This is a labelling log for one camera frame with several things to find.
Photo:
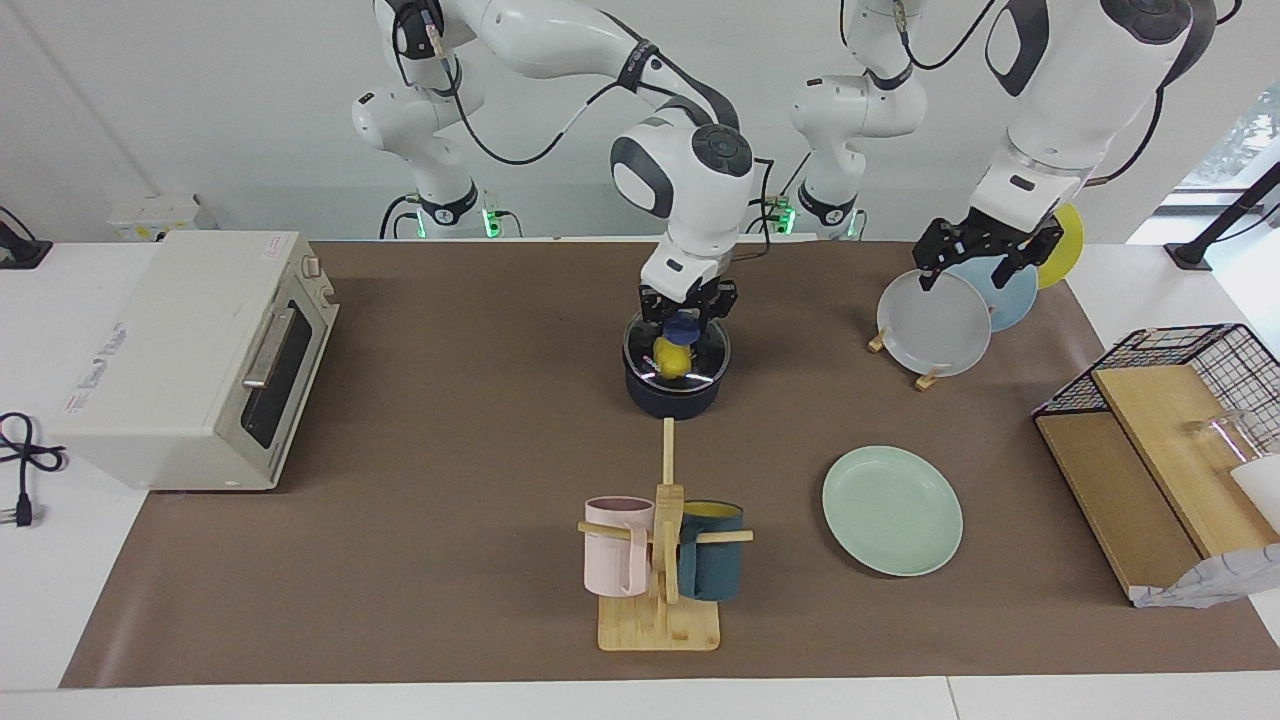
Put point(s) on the brown table mat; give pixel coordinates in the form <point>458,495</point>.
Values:
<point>500,600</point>

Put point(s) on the teal mug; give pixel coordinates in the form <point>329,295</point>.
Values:
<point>712,565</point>

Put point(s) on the light wooden shelf board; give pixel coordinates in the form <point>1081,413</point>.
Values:
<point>1170,440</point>

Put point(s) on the black desk clamp stand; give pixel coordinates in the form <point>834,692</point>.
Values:
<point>20,255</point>

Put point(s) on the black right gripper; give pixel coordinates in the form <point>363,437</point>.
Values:
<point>690,295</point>

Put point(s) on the white power strip box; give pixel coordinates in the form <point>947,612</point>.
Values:
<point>160,215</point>

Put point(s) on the black angled stand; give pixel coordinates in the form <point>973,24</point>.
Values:
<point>1200,245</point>

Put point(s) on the pink mug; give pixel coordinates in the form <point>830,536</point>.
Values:
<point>610,555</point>

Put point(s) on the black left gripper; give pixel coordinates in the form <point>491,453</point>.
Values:
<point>990,240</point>

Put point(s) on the green plate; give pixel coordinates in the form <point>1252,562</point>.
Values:
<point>890,510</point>

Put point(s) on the glass lid with blue knob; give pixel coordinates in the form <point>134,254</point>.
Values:
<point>683,328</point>

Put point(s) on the dark blue pot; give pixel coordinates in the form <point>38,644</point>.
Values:
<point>675,402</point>

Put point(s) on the white patterned plastic bag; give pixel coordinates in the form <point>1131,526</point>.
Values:
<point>1220,580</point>

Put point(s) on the yellow plate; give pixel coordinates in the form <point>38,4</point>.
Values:
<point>1072,245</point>

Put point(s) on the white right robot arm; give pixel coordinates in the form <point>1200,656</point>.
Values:
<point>690,190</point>

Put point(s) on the white toaster oven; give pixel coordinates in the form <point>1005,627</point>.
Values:
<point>170,370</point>

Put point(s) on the grey plate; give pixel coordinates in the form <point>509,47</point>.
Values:
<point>935,330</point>

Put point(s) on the brown wooden shelf board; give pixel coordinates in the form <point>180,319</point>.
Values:
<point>1110,500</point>

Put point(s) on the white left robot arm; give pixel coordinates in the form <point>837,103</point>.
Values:
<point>1070,90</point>

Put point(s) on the light blue plate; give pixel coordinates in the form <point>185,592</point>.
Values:
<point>1015,300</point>

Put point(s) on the wooden plate rack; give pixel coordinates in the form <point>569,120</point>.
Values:
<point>928,380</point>

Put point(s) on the wooden mug tree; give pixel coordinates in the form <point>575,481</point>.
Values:
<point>640,630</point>

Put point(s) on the clear glass jug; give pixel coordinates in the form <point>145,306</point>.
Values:
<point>1260,490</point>

